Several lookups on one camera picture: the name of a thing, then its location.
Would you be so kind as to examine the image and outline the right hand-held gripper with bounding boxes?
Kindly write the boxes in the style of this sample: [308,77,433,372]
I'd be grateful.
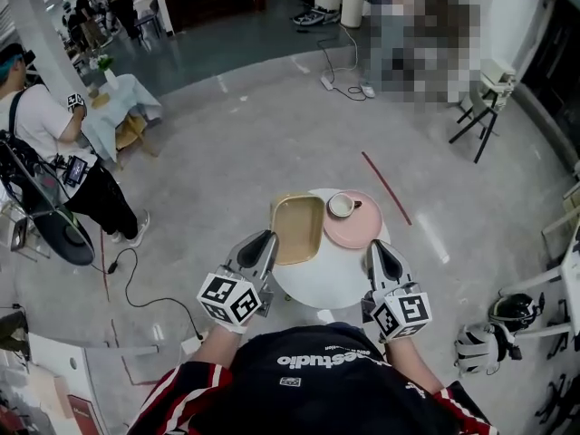
[361,239,431,343]

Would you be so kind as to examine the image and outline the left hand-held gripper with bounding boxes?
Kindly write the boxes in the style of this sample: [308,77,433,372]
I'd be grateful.
[196,230,279,334]

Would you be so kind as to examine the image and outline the beige rectangular tray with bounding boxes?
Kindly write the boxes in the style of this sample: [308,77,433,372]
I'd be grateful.
[270,191,326,266]

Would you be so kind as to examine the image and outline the person's right forearm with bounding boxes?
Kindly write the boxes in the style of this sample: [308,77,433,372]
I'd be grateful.
[383,335,448,396]

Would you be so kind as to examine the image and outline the person's left forearm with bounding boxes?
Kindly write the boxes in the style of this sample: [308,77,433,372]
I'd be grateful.
[194,324,248,369]

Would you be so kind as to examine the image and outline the pink round tray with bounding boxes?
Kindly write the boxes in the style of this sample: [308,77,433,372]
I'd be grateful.
[322,189,384,249]

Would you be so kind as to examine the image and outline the white round table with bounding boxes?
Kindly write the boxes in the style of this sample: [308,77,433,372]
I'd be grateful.
[271,187,392,310]

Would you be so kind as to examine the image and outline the white and brown cup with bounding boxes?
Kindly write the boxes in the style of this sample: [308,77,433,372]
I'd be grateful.
[326,191,363,218]

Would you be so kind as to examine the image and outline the red floor tape strip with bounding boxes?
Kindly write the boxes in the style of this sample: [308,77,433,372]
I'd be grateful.
[361,150,413,226]

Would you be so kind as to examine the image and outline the white and grey backpack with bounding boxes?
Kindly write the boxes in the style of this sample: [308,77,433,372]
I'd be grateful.
[454,322,522,378]

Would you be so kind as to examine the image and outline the black helmet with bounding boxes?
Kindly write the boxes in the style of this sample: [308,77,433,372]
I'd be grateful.
[488,292,545,334]

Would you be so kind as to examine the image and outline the person's black red-striped shirt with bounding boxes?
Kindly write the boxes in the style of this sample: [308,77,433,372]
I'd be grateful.
[126,322,495,435]

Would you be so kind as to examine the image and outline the grey chair with black legs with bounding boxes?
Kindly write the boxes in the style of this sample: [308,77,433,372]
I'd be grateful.
[448,77,516,165]

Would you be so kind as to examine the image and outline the table with light blue cloth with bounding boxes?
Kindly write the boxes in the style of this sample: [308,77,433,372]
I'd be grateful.
[81,73,163,162]

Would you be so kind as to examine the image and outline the beige small appliance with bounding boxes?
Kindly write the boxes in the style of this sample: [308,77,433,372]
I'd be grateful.
[479,59,517,85]

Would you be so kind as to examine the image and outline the white desk with round hole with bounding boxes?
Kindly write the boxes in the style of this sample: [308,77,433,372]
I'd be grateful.
[26,344,160,435]

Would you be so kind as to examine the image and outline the white vase with green plant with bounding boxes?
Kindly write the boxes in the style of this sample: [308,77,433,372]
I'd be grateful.
[89,53,120,91]

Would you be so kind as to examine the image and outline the red book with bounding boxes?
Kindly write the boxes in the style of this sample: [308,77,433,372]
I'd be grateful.
[67,394,103,435]

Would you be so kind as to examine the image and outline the black and white sneakers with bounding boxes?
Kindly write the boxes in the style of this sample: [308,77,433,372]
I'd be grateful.
[292,6,342,27]

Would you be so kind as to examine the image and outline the black bag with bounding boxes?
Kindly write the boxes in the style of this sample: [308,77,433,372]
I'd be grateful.
[0,310,31,362]

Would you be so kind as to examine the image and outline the dark chair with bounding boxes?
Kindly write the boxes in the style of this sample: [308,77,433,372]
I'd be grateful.
[133,0,163,40]

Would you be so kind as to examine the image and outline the dark glass entrance door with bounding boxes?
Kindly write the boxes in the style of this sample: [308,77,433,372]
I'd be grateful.
[518,0,580,149]

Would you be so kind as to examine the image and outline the black power cable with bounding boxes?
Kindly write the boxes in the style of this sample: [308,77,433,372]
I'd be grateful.
[90,246,205,342]

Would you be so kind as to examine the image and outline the white metal frame desk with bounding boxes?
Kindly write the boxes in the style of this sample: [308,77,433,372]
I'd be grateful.
[500,215,580,339]

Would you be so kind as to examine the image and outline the small metal frame chair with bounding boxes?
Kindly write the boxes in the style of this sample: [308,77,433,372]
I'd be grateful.
[6,199,52,262]

